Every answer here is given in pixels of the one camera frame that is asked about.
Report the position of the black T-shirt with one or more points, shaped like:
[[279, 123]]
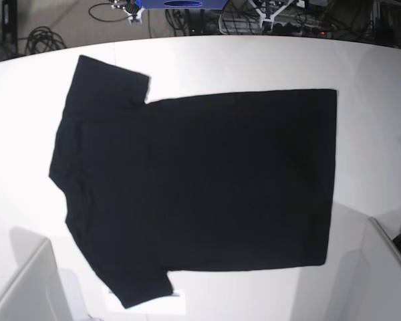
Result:
[[216, 183]]

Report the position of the blue box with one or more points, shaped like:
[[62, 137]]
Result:
[[183, 4]]

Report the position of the left grey divider panel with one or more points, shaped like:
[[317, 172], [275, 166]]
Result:
[[35, 291]]

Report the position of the grey divider panel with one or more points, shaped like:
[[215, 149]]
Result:
[[35, 291], [368, 281]]

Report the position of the right grey divider panel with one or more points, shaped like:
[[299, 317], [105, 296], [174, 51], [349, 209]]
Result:
[[368, 281]]

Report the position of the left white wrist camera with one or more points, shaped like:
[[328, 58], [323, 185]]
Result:
[[266, 23]]

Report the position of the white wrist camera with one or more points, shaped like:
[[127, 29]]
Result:
[[266, 23], [135, 17]]

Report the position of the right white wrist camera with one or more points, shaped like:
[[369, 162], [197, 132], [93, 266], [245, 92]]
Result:
[[135, 17]]

